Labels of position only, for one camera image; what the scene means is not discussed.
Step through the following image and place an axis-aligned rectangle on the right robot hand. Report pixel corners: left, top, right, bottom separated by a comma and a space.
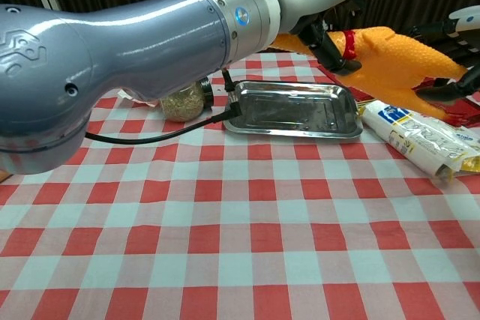
408, 6, 480, 103

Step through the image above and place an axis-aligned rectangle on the yellow rubber chicken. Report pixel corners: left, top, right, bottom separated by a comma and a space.
266, 26, 468, 122

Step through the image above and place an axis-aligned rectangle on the metal tray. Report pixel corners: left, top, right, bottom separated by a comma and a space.
223, 79, 364, 140

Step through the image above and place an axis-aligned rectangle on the red certificate booklet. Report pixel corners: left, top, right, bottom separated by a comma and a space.
317, 61, 480, 128

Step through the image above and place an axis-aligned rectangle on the white snack packet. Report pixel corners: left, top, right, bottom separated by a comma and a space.
355, 100, 480, 186

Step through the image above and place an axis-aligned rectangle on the glass jar with black lid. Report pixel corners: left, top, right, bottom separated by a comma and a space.
159, 76, 215, 123

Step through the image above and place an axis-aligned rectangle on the white wet wipes packet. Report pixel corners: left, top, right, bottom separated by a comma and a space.
118, 87, 162, 108

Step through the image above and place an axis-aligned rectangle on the red white checkered tablecloth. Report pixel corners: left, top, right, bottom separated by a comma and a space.
0, 52, 480, 320

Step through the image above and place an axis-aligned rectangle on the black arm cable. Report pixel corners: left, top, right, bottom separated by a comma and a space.
85, 67, 243, 145

